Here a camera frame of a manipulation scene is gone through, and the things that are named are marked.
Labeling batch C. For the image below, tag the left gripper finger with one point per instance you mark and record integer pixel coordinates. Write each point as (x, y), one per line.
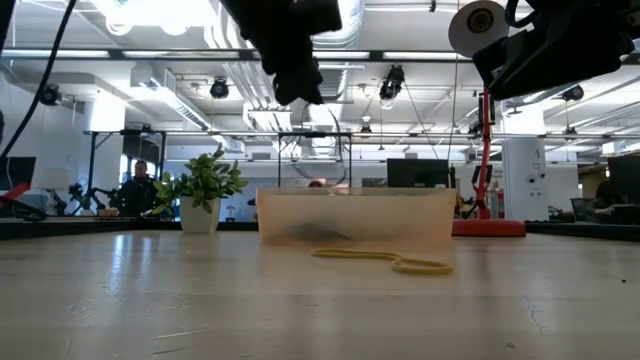
(299, 90)
(290, 55)

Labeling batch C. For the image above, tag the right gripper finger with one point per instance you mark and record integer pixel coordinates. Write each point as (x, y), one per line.
(530, 65)

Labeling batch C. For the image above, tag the yellow rubber band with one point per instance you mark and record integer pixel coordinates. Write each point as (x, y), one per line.
(425, 269)

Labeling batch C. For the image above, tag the background black robot arm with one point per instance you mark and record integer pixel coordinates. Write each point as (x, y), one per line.
(92, 197)

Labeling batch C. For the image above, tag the orange translucent plastic bin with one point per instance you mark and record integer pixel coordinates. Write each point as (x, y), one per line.
(350, 215)

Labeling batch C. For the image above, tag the black round ceiling spotlight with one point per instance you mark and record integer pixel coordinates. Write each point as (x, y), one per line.
(573, 93)
(51, 95)
(219, 89)

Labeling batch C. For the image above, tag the person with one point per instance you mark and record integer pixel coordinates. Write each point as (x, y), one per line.
(607, 195)
(137, 195)
(315, 185)

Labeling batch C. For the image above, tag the white pillar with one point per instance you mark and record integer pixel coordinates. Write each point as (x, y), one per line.
(525, 180)

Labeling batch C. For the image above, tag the black overhead rig beam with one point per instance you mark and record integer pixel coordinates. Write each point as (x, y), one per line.
(150, 55)

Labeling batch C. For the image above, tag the large dark screen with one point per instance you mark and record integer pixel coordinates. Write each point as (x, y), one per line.
(627, 175)

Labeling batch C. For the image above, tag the black computer monitor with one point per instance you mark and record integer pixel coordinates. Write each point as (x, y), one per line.
(417, 173)

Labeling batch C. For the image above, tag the green plant in white pot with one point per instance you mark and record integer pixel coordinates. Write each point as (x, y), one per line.
(200, 215)

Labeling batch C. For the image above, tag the red desk lamp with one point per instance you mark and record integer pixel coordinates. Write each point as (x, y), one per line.
(487, 228)

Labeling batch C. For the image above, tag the dark monitor screen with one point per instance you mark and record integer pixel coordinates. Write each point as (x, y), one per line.
(15, 172)

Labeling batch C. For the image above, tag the red angled bar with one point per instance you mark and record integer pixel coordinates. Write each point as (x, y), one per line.
(12, 192)

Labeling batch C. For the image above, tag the black background rig frame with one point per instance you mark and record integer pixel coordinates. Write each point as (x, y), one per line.
(315, 134)
(125, 133)

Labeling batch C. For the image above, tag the black overhead camera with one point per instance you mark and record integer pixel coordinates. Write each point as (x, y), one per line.
(392, 82)

